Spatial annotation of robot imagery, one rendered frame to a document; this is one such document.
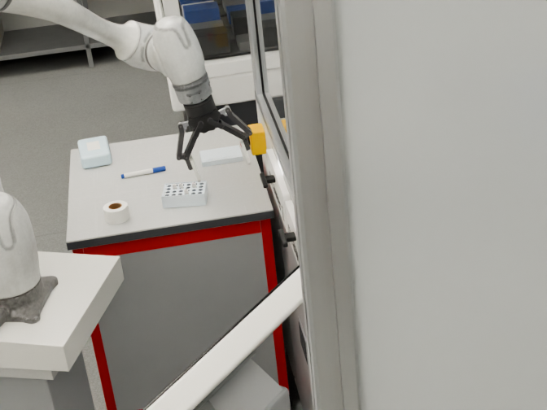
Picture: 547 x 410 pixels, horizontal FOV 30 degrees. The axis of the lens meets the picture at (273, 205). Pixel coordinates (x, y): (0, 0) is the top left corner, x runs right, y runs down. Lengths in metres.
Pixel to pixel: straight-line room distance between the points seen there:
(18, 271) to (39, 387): 0.30
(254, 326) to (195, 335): 1.42
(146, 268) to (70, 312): 0.55
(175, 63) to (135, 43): 0.14
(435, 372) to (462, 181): 0.20
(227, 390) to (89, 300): 0.81
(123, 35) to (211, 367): 1.18
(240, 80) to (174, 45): 1.02
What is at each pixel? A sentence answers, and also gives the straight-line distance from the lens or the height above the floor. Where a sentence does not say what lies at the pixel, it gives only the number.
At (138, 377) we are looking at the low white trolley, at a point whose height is 0.25.
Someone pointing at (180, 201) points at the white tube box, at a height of 0.78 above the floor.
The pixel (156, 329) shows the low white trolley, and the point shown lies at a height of 0.41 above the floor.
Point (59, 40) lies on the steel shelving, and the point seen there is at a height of 0.15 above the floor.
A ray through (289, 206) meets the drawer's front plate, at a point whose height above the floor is 0.93.
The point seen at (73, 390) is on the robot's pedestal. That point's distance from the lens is 2.62.
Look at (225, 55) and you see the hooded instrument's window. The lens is 3.43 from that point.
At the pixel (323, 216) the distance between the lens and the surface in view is 0.84.
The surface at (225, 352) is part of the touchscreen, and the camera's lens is 1.60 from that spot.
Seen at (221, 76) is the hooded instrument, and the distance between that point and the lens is 3.44.
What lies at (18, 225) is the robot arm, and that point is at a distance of 2.36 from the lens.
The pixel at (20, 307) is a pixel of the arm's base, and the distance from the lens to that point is 2.43.
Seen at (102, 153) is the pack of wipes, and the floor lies 0.80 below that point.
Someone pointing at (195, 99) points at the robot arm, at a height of 1.19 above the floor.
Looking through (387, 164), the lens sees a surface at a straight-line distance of 0.84.
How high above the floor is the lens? 2.13
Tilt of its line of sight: 28 degrees down
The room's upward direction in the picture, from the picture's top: 6 degrees counter-clockwise
